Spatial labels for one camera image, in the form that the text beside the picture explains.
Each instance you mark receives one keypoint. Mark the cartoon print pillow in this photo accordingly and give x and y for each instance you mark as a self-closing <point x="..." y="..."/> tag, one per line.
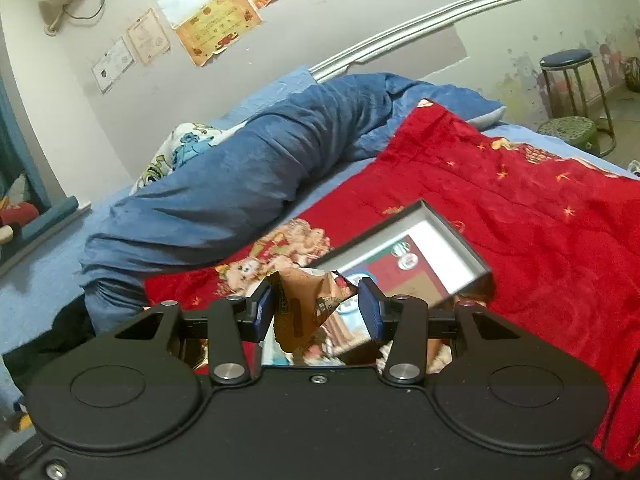
<point x="187" y="147"/>

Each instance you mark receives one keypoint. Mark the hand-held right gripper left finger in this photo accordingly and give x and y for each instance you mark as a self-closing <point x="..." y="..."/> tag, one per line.
<point x="262" y="312"/>

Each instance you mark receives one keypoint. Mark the red printed blanket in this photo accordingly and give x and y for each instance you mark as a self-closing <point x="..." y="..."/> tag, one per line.
<point x="525" y="220"/>

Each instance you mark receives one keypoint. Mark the blue quilt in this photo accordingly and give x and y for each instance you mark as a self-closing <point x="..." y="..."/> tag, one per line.
<point x="240" y="195"/>

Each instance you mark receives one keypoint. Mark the blue wooden frame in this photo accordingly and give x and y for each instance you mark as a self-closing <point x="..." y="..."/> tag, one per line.
<point x="37" y="220"/>

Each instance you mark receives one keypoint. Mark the red plush toy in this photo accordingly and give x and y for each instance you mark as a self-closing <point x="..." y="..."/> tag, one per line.
<point x="17" y="214"/>

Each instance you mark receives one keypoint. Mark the pink bordered certificate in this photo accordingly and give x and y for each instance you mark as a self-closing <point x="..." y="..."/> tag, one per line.
<point x="148" y="36"/>

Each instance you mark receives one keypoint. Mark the white paper sheet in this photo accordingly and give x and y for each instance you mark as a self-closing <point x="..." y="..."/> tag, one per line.
<point x="175" y="5"/>

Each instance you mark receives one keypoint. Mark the black shallow box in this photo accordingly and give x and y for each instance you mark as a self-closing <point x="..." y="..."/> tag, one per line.
<point x="440" y="240"/>

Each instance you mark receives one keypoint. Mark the large yellow certificate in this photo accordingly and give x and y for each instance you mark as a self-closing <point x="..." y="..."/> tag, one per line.
<point x="217" y="25"/>

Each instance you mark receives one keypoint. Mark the brown snack packet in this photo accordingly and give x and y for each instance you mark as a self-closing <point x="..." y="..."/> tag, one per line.
<point x="300" y="305"/>

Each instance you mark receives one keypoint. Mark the white curved moulding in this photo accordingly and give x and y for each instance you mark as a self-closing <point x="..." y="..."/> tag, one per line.
<point x="450" y="7"/>

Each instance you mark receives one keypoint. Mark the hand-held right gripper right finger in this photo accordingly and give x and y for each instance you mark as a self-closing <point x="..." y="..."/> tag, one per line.
<point x="371" y="312"/>

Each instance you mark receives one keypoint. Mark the green plastic stool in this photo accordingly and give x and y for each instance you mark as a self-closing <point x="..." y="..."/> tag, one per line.
<point x="570" y="127"/>

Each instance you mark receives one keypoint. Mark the metal stool with blue seat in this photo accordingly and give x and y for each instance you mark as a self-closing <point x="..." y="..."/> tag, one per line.
<point x="566" y="58"/>

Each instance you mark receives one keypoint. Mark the white framed certificate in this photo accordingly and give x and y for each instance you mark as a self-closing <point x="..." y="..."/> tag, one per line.
<point x="113" y="64"/>

